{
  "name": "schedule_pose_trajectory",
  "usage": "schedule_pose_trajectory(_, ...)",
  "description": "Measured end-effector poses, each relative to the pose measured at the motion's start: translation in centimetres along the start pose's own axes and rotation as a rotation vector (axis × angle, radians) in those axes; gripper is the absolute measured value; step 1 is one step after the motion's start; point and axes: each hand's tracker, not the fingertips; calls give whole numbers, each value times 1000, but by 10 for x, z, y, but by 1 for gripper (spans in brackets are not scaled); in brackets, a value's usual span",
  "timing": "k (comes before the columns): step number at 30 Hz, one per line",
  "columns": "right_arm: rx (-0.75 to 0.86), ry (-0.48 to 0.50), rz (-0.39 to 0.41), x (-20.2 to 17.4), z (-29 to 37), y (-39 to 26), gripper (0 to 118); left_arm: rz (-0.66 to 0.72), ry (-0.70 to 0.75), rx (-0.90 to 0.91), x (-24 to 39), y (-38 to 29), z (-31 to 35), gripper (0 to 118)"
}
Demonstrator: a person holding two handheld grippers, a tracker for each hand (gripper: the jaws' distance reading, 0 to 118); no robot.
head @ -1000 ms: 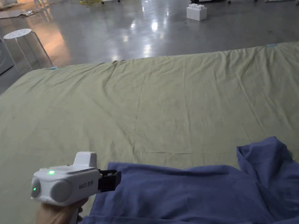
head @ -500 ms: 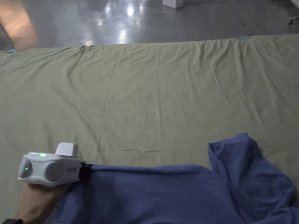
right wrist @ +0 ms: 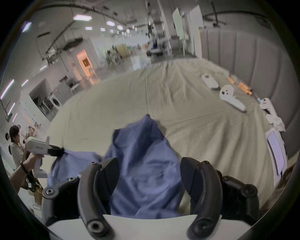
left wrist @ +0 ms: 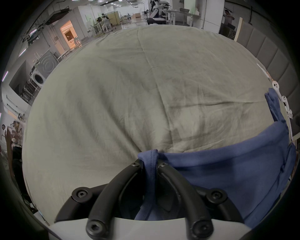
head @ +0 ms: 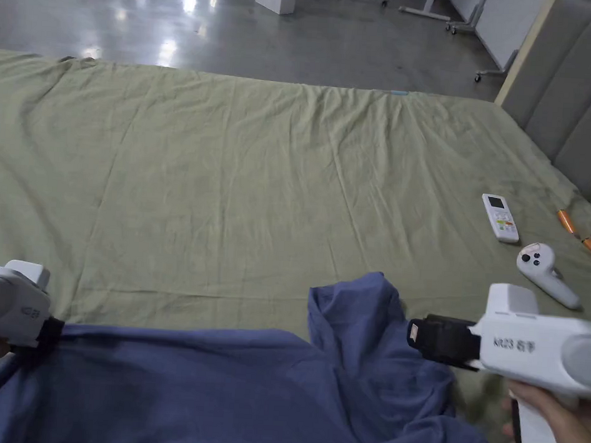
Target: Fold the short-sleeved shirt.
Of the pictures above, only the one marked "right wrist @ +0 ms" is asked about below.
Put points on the bed with beige sheet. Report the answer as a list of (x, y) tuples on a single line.
[(187, 117)]

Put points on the dark blue shirt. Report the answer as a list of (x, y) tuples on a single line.
[(145, 164)]

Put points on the washing machine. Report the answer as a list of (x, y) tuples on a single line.
[(56, 102)]

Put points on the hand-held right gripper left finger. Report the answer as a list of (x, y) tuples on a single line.
[(85, 199)]

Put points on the white hand controller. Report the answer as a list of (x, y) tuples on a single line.
[(230, 96), (271, 113)]

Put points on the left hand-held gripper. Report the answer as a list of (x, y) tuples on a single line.
[(36, 146)]

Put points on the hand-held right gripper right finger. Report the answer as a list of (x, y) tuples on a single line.
[(206, 192)]

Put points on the person's left forearm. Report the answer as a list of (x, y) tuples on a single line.
[(16, 179)]

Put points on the white-framed tablet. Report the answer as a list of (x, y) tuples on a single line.
[(276, 152)]

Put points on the grey padded headboard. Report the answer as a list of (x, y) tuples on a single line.
[(246, 54)]

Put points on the small orange box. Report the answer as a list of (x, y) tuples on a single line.
[(231, 80)]

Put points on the flat white card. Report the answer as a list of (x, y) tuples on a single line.
[(210, 81)]

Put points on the person's left hand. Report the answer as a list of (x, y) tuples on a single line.
[(31, 163)]

